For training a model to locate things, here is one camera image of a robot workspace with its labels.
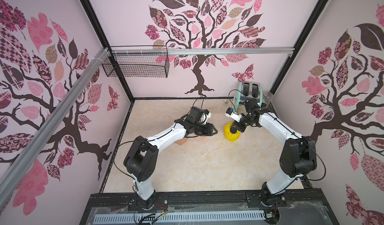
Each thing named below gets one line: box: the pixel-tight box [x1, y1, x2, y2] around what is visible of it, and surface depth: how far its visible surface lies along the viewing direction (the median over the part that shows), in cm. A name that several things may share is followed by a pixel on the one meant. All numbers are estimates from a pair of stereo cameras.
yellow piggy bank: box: [224, 122, 241, 142], surface depth 92 cm
